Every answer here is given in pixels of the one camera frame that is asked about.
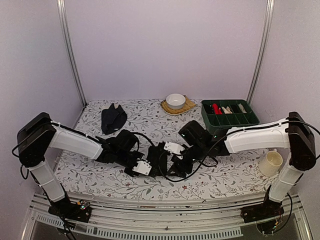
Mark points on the dark navy underwear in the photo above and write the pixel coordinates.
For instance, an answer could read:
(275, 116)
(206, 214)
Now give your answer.
(112, 119)

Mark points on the left aluminium frame post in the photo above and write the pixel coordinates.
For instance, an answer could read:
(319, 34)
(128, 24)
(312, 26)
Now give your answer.
(62, 13)

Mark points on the green compartment organizer box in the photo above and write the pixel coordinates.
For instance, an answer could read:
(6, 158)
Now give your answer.
(242, 116)

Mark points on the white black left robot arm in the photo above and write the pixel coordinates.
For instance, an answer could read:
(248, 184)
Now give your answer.
(42, 133)

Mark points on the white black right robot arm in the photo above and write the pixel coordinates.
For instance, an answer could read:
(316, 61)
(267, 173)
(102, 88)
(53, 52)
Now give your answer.
(291, 133)

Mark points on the white ceramic bowl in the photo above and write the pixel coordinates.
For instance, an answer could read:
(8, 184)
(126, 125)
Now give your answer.
(175, 101)

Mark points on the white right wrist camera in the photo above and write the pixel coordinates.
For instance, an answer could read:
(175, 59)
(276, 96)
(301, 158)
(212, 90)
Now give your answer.
(173, 148)

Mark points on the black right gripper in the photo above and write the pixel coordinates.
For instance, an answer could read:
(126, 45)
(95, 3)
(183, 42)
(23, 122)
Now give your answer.
(179, 167)

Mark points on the woven straw mat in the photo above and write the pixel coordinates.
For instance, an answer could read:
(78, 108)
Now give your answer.
(188, 106)

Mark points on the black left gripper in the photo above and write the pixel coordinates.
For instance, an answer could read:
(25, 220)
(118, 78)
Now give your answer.
(131, 173)

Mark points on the aluminium frame post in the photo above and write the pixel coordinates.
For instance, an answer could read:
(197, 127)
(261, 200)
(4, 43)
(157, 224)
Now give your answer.
(62, 13)
(268, 17)

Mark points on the cream plastic cup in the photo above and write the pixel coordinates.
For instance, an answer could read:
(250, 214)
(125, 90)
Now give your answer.
(271, 163)

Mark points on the right aluminium frame post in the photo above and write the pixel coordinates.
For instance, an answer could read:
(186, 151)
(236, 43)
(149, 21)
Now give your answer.
(268, 17)

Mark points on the floral tablecloth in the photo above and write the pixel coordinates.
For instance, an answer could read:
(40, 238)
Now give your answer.
(235, 175)

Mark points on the black striped underwear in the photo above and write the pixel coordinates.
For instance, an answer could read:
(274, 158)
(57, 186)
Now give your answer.
(157, 157)

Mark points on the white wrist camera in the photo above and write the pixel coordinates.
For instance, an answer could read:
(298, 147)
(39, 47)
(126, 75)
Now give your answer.
(142, 167)
(173, 148)

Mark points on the beige rolled cloth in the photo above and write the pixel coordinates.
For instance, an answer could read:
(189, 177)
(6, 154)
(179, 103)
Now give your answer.
(226, 110)

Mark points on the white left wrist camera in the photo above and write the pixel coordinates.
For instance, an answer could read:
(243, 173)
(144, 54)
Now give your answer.
(142, 167)

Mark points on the red rolled cloth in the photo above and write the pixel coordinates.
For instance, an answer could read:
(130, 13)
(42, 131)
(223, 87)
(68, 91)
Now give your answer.
(216, 108)

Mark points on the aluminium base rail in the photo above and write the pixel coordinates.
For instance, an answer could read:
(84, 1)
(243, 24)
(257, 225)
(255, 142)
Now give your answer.
(200, 219)

